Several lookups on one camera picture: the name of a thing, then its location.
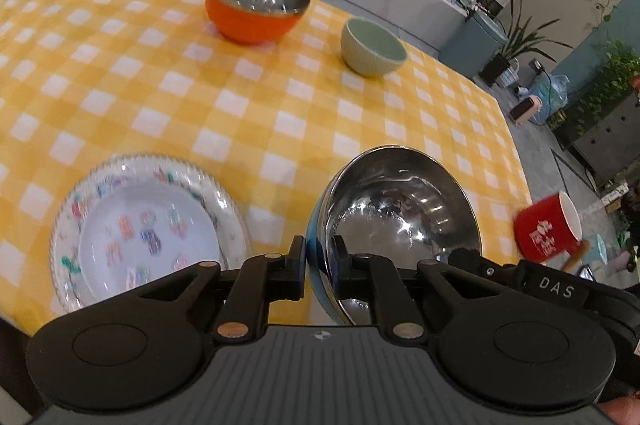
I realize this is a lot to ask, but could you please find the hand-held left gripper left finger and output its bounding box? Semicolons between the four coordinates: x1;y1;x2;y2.
122;235;307;340

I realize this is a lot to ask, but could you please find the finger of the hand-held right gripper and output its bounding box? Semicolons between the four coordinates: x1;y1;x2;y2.
447;247;523;281

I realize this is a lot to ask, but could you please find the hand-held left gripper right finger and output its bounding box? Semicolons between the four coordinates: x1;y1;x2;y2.
332;235;501;340

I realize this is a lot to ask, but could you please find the clear glass plate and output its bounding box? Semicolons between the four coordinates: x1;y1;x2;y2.
49;154;252;313

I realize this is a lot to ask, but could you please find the blue steel bowl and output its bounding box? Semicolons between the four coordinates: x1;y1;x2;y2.
306;146;483;326

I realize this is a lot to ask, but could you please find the small white sticker plate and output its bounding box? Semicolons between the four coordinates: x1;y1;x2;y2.
79;179;222;306

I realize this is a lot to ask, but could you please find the green ceramic bowl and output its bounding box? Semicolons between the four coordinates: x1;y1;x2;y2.
341;18;408;78

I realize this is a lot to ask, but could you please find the orange steel bowl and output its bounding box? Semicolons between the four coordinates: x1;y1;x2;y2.
205;0;311;45

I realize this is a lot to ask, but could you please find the person's right forearm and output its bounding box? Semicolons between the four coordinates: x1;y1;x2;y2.
597;397;640;425

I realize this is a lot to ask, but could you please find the red mug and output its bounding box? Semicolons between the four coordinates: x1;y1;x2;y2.
515;191;591;271

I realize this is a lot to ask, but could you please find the pink heater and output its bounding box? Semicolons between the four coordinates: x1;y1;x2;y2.
510;98;543;123

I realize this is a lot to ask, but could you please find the dark cabinet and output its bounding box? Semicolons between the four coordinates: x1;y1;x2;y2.
555;98;640;186

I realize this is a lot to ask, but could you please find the clear water jug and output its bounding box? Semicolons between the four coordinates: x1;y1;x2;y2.
530;74;571;126

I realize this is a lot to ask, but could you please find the yellow checked tablecloth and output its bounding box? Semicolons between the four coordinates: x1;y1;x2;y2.
0;0;533;326

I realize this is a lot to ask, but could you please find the white woven basket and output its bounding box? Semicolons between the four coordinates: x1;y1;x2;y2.
500;58;521;86

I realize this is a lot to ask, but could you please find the grey-blue trash bin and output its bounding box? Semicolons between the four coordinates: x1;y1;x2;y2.
440;10;508;78

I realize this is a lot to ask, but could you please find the long-leaf potted plant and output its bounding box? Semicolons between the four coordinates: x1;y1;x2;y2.
480;0;573;88

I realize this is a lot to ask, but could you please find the leafy green potted plant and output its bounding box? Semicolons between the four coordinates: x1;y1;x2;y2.
575;40;640;136

